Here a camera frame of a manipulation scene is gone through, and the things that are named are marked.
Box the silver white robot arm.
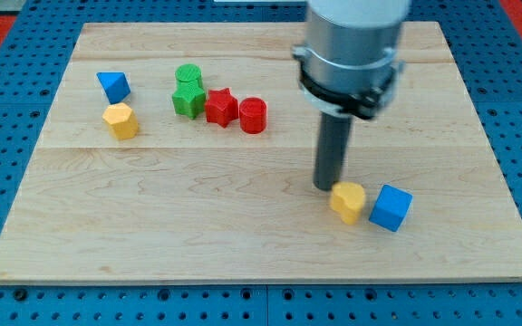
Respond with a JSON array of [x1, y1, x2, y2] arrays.
[[292, 0, 411, 120]]

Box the blue triangle block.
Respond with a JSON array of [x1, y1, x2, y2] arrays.
[[96, 72, 131, 104]]

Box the red cylinder block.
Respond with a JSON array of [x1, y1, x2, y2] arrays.
[[238, 97, 267, 134]]

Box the red star block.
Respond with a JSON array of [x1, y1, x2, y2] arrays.
[[205, 88, 238, 128]]

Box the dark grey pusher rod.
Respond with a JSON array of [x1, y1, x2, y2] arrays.
[[313, 113, 352, 191]]

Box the light wooden board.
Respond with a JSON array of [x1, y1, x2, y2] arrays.
[[0, 22, 522, 286]]

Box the yellow heart block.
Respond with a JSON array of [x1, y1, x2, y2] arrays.
[[329, 181, 366, 225]]

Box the green star block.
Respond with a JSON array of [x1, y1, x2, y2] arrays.
[[172, 81, 206, 120]]

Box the green cylinder block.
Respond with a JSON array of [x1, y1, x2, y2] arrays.
[[175, 63, 203, 88]]

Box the blue cube block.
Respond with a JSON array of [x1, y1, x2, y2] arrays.
[[369, 185, 413, 232]]

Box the yellow hexagon block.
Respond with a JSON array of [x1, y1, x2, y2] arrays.
[[102, 102, 139, 140]]

